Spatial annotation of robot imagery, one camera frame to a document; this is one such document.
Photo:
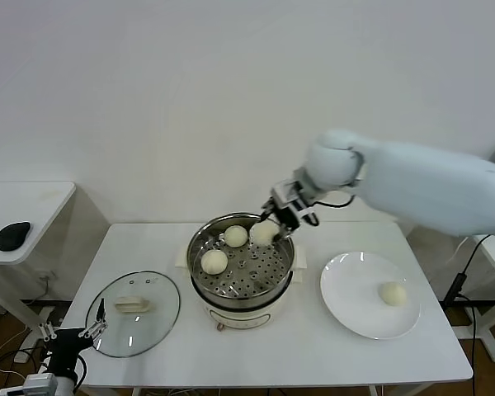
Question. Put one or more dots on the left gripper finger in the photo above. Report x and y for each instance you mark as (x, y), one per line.
(102, 311)
(48, 332)

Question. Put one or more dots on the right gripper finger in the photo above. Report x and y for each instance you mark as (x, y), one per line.
(269, 209)
(286, 226)

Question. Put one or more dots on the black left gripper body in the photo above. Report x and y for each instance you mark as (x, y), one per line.
(65, 348)

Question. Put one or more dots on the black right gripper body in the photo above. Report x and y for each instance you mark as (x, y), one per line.
(288, 202)

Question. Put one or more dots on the white steamed baozi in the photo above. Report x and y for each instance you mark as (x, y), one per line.
(264, 234)
(392, 293)
(213, 262)
(235, 237)

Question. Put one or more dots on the round glass pot lid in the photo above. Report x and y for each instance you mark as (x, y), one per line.
(156, 297)

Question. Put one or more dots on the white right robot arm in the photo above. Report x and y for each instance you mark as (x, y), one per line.
(416, 185)

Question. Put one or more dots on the stainless steel steamer basket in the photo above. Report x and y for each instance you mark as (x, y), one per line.
(251, 276)

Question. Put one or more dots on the round white plate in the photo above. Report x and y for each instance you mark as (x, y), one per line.
(354, 288)

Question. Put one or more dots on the cream electric cooker pot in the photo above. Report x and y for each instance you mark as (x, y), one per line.
(239, 315)

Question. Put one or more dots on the black computer mouse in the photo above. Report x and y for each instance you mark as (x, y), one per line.
(12, 237)

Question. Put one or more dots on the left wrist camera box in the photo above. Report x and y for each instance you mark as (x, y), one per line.
(35, 384)

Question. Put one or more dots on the wall power socket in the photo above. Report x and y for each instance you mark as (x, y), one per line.
(47, 275)

